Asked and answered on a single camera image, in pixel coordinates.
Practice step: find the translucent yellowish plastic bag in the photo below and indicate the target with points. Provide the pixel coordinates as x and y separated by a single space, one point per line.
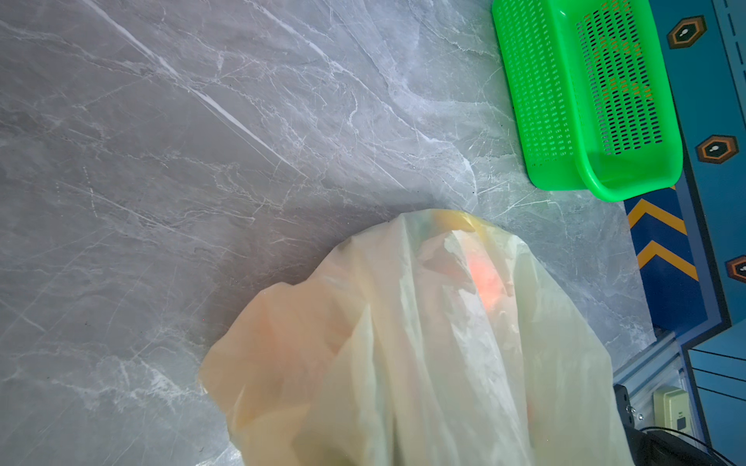
433 339

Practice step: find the green plastic basket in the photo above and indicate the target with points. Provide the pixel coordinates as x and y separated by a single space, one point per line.
591 95

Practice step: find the green wall switch box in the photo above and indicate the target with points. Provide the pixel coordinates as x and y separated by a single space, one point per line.
672 409

